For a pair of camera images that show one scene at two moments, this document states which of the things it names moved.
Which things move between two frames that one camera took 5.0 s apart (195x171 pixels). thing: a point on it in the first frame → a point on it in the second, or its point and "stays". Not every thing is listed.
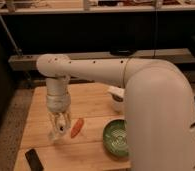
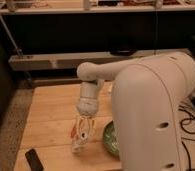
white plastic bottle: [58, 124] → [84, 127]
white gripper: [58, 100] → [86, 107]
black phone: [33, 160] stays
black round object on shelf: [122, 52] stays
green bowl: [115, 137] stays
